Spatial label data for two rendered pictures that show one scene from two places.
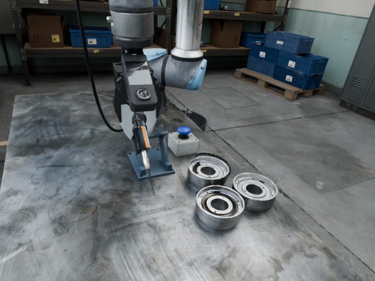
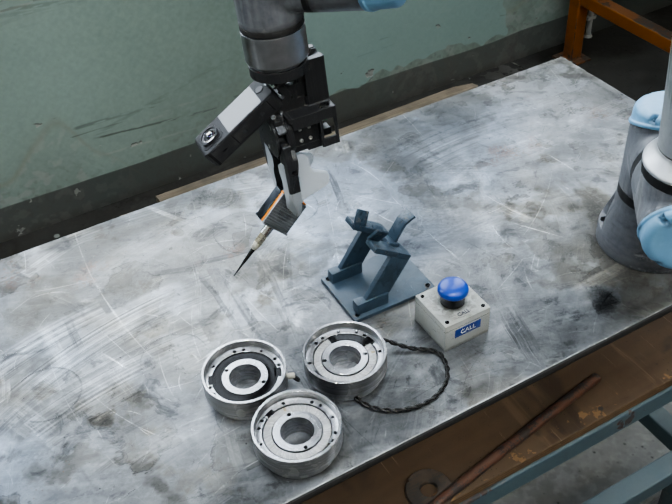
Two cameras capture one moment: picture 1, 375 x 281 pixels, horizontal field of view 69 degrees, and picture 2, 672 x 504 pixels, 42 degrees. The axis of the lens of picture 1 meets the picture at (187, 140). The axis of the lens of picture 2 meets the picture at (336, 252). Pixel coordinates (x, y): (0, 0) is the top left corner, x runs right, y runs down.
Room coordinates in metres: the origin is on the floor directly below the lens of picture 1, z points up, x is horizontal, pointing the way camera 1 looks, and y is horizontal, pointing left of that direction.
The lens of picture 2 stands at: (0.60, -0.81, 1.65)
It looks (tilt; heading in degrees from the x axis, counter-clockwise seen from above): 41 degrees down; 91
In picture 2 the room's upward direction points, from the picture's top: 4 degrees counter-clockwise
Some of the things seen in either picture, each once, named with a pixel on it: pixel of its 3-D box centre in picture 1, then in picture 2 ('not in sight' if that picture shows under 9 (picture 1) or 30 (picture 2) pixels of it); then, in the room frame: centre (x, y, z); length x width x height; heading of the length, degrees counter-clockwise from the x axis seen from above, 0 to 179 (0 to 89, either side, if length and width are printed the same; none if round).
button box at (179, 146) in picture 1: (182, 141); (455, 310); (0.73, 0.02, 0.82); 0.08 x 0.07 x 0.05; 29
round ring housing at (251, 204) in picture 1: (253, 192); (297, 435); (0.52, -0.17, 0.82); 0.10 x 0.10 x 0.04
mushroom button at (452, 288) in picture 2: (183, 135); (452, 298); (0.73, 0.01, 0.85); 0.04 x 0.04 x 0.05
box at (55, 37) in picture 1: (45, 29); not in sight; (3.60, 1.93, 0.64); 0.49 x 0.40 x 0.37; 124
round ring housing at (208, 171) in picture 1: (207, 173); (345, 361); (0.58, -0.06, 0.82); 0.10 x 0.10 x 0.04
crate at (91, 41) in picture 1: (90, 37); not in sight; (3.88, 1.47, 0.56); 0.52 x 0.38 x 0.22; 116
